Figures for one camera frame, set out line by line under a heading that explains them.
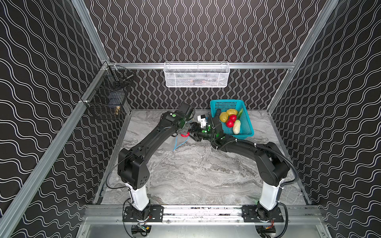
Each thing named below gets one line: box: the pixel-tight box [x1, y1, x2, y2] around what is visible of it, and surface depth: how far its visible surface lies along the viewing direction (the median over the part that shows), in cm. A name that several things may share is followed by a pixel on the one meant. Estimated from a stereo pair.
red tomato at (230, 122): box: [226, 114, 237, 128], surface depth 112 cm
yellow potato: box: [219, 111, 229, 123], surface depth 114 cm
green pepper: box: [237, 108, 244, 120], surface depth 113 cm
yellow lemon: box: [226, 108, 239, 116], surface depth 116 cm
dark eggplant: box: [214, 108, 222, 120], surface depth 116 cm
